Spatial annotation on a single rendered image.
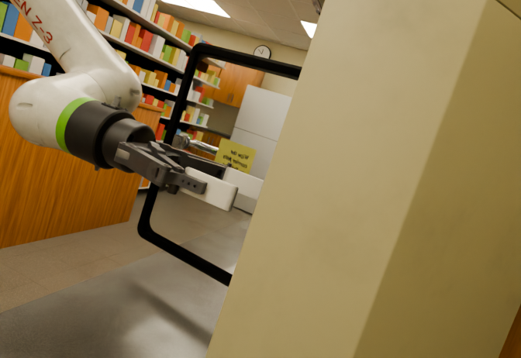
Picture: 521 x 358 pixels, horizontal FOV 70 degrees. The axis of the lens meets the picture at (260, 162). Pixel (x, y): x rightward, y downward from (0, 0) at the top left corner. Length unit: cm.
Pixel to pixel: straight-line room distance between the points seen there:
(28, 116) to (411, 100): 52
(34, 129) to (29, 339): 28
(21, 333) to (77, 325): 7
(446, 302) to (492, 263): 6
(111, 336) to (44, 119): 32
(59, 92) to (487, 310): 60
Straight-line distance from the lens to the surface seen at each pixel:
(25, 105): 65
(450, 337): 40
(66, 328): 60
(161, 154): 50
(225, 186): 43
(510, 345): 74
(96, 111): 58
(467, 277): 38
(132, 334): 61
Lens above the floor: 128
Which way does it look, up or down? 5 degrees down
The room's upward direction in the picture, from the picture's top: 18 degrees clockwise
